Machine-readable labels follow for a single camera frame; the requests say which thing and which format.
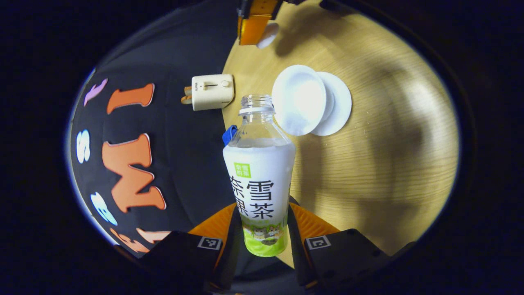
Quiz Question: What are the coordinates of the white saucer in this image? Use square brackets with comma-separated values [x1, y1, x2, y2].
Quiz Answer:
[311, 72, 352, 137]

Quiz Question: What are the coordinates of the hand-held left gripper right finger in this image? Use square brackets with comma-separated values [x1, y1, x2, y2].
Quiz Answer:
[287, 202, 391, 289]

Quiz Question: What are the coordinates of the white teacup lid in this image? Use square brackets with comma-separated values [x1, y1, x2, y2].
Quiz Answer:
[256, 22, 280, 49]

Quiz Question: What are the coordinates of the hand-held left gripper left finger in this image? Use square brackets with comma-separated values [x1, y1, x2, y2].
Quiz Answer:
[143, 203, 242, 293]

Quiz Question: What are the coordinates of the blue towel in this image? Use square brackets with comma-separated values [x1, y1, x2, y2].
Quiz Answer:
[222, 125, 238, 146]

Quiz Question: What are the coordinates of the cream toaster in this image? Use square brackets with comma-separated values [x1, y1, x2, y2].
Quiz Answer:
[191, 74, 235, 111]

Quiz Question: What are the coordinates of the white teacup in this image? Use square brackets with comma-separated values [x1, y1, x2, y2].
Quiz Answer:
[272, 65, 327, 136]

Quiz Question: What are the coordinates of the clear water bottle white label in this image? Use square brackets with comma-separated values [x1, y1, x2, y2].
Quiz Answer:
[222, 94, 296, 258]

